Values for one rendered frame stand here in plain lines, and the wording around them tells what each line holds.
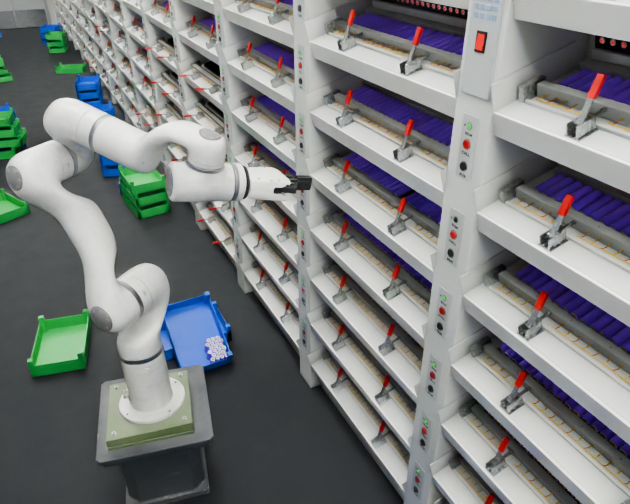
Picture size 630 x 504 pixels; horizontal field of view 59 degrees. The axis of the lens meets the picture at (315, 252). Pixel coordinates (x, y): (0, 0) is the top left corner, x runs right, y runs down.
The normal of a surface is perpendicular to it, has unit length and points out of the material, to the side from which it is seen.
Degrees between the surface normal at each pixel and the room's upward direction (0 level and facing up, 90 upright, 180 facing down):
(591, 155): 107
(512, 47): 90
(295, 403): 0
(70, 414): 0
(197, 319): 28
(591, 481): 17
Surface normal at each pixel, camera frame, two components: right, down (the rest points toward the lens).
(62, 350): 0.00, -0.86
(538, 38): 0.45, 0.46
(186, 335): 0.22, -0.54
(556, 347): -0.26, -0.75
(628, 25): -0.85, 0.47
